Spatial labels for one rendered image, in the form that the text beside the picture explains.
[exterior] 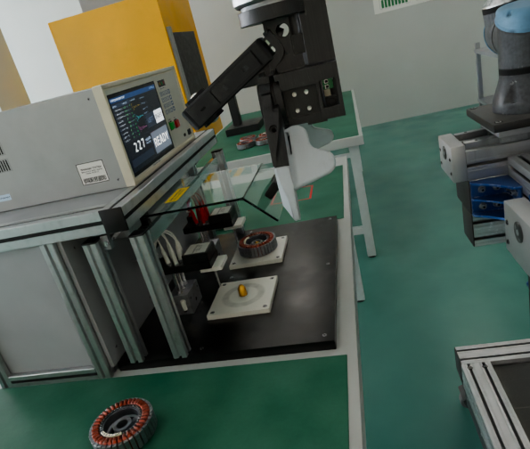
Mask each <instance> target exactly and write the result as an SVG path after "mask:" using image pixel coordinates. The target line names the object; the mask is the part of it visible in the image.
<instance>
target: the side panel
mask: <svg viewBox="0 0 530 449"><path fill-rule="evenodd" d="M116 371H117V366H116V365H115V366H113V367H110V364H109V361H108V359H107V357H106V355H105V353H104V351H103V349H102V345H101V343H100V341H99V339H98V337H97V335H96V333H95V330H94V327H93V325H92V323H91V321H90V319H89V316H88V314H87V312H86V309H85V307H84V305H83V303H82V300H81V298H80V296H79V294H78V292H77V289H76V286H75V284H74V282H73V280H72V278H71V276H70V274H69V270H68V268H67V266H66V264H65V262H64V260H63V257H62V255H61V252H60V250H59V248H58V246H57V244H56V243H51V244H46V245H41V246H35V247H31V248H25V249H16V250H11V251H5V252H1V253H0V385H1V387H2V388H8V387H9V388H17V387H26V386H35V385H44V384H53V383H62V382H71V381H81V380H98V379H104V378H105V377H107V378H112V377H113V376H114V374H113V372H116Z"/></svg>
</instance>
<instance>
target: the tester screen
mask: <svg viewBox="0 0 530 449"><path fill-rule="evenodd" d="M109 101H110V106H111V108H112V111H113V114H114V116H115V119H116V121H117V124H118V129H119V131H120V133H121V136H122V139H123V142H124V145H125V147H126V151H127V154H128V157H129V159H130V162H131V164H132V167H133V170H134V172H135V173H136V172H137V171H139V170H140V169H141V168H143V167H145V166H146V165H147V164H149V163H150V162H151V161H153V160H154V159H156V158H157V157H158V156H159V155H160V154H161V153H163V152H164V151H166V150H167V149H169V148H170V147H171V146H173V144H172V143H171V144H170V145H169V146H168V147H167V148H165V149H164V150H163V151H161V152H160V153H158V154H157V152H156V149H155V146H154V143H153V141H152V138H151V132H153V131H155V130H156V129H158V128H160V127H162V126H164V125H165V124H166V121H165V119H163V120H162V121H160V122H159V123H157V124H155V125H154V126H152V127H148V124H147V121H146V118H145V116H144V115H145V114H147V113H149V112H151V111H154V110H156V109H158V108H161V107H160V104H159V99H158V96H157V94H156V90H155V87H154V85H151V86H146V87H144V88H141V89H138V90H135V91H133V92H130V93H127V94H122V95H120V96H117V97H114V98H111V99H109ZM142 137H143V138H144V141H145V143H146V146H147V147H146V148H145V149H143V150H142V151H140V152H138V153H137V154H136V152H135V148H134V146H133V143H134V142H135V141H137V140H139V139H140V138H142ZM152 147H153V150H154V152H155V154H154V155H152V156H151V157H149V158H148V159H147V160H145V161H144V162H143V163H142V164H140V165H139V166H137V167H136V168H134V166H133V163H132V160H134V159H136V158H137V157H139V156H140V155H142V154H143V153H145V152H146V151H147V150H149V149H150V148H152Z"/></svg>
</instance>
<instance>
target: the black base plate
mask: <svg viewBox="0 0 530 449"><path fill-rule="evenodd" d="M262 231H266V232H272V233H274V234H275V236H276V237H281V236H286V235H287V236H288V241H287V245H286V249H285V252H284V257H283V260H282V262H280V263H274V264H268V265H257V266H251V267H244V268H239V269H232V270H230V267H229V265H230V263H231V262H232V258H233V256H234V254H235V252H236V249H237V247H238V246H237V243H236V240H235V237H234V233H227V234H221V235H217V236H216V237H215V239H219V240H220V243H221V247H222V250H223V252H224V255H227V257H228V258H227V260H226V262H225V264H224V267H223V269H222V270H218V271H217V273H218V277H219V280H220V282H221V283H225V282H236V281H243V280H249V279H256V278H262V277H268V276H275V275H277V276H278V282H277V286H276V291H275V294H274V298H273V304H272V309H271V313H265V314H252V315H244V316H237V317H230V318H223V319H215V320H208V318H207V314H208V311H209V309H210V307H211V305H212V303H213V301H214V299H215V297H216V294H217V292H218V284H217V281H216V277H215V274H214V271H212V272H205V273H201V272H200V270H198V271H191V272H186V273H184V275H185V278H186V281H187V280H193V279H196V280H197V283H198V285H199V288H200V293H201V296H202V298H201V300H200V302H199V304H198V306H197V308H196V310H195V312H194V314H183V315H179V316H180V318H181V321H182V324H183V328H184V330H185V333H186V336H187V339H188V341H189V343H190V346H191V351H190V352H188V353H189V354H188V356H187V357H185V358H182V356H181V355H180V356H179V358H176V359H175V358H174V357H173V354H172V352H171V349H170V346H169V344H168V342H167V338H166V335H165V332H164V331H163V328H162V325H161V323H160V320H159V317H158V314H157V311H156V309H155V307H153V309H152V310H151V312H150V314H149V315H148V317H147V318H146V320H145V321H144V323H143V325H142V327H141V328H140V330H139V331H140V333H141V336H142V338H143V342H144V345H145V346H146V349H147V351H148V354H147V356H145V360H144V361H143V362H142V363H138V361H136V362H135V363H130V360H129V358H128V355H127V353H126V351H125V353H124V354H123V355H122V356H121V358H120V359H119V361H118V367H119V369H120V371H131V370H140V369H149V368H158V367H166V366H175V365H184V364H193V363H209V362H218V361H227V360H236V359H244V358H253V357H262V356H271V355H287V354H296V353H305V352H314V351H323V350H332V349H337V275H338V219H337V216H328V217H323V218H317V219H312V220H306V221H301V222H296V223H290V224H280V225H275V226H269V227H264V228H258V229H253V230H247V231H244V233H243V234H239V233H238V234H237V237H238V240H239V241H240V240H241V239H242V238H243V237H245V236H246V235H249V234H251V233H256V232H262Z"/></svg>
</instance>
